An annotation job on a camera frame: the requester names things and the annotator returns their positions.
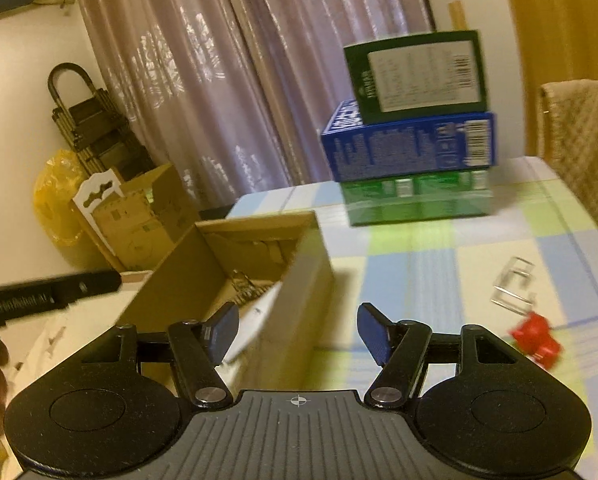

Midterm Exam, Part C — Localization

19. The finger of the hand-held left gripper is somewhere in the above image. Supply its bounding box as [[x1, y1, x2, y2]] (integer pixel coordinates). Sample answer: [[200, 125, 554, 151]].
[[53, 269, 124, 309]]

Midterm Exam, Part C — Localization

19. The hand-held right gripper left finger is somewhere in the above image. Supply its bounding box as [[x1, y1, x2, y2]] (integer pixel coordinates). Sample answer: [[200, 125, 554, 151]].
[[81, 303, 240, 408]]

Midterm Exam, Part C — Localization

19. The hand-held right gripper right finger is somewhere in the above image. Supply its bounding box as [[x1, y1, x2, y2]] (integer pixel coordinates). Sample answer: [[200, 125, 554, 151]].
[[357, 303, 522, 407]]

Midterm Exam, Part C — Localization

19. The brown cardboard box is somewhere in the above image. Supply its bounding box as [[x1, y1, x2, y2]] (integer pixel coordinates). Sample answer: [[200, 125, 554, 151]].
[[114, 211, 336, 396]]

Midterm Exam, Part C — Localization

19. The white printed sheet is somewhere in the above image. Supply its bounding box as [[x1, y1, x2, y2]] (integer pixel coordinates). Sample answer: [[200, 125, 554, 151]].
[[0, 270, 154, 461]]

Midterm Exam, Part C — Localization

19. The small printed cardboard box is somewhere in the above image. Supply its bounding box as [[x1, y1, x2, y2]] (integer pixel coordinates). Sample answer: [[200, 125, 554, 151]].
[[91, 192, 172, 271]]

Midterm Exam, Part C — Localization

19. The checkered tablecloth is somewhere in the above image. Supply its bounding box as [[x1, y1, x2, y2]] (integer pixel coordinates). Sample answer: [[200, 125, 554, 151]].
[[226, 155, 598, 461]]

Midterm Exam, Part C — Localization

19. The yellow plastic bag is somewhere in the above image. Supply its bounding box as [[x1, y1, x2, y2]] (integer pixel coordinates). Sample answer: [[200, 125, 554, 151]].
[[33, 147, 92, 247]]

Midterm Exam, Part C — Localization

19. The white carved board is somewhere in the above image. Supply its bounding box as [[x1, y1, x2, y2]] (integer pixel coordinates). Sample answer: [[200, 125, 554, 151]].
[[72, 169, 124, 256]]

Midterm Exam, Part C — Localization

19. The large plain cardboard box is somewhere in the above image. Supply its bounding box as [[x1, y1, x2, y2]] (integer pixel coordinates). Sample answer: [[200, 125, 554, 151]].
[[121, 164, 202, 241]]

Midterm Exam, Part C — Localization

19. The green wrapped box pack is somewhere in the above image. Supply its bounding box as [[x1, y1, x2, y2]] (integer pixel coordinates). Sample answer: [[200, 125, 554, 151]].
[[340, 170, 494, 227]]

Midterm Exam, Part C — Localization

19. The folded dark step ladder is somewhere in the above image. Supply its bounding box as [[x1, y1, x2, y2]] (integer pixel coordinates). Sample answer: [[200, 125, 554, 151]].
[[48, 62, 154, 175]]

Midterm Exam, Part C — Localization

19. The blue printed box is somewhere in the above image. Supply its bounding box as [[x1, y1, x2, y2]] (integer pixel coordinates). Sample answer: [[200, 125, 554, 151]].
[[320, 100, 497, 182]]

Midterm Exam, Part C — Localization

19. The patterned mauve curtain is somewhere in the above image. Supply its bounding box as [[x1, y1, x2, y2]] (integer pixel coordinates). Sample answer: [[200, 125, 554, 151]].
[[74, 0, 437, 211]]

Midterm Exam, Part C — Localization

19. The dark green labelled box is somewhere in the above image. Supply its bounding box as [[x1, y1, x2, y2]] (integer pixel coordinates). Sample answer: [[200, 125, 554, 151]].
[[343, 30, 487, 125]]

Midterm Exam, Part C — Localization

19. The beige quilted chair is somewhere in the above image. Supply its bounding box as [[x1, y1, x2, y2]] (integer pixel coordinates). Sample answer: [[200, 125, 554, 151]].
[[536, 79, 598, 231]]

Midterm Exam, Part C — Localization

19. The wooden door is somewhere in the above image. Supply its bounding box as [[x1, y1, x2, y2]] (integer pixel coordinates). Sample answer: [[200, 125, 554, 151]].
[[499, 0, 598, 158]]

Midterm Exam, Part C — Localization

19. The metal wire clip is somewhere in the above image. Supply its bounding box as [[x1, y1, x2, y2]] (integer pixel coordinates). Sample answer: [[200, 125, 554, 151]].
[[490, 256, 538, 315]]

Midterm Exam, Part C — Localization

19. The red figurine keychain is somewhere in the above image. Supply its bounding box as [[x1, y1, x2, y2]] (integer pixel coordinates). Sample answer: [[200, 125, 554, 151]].
[[509, 311, 564, 368]]

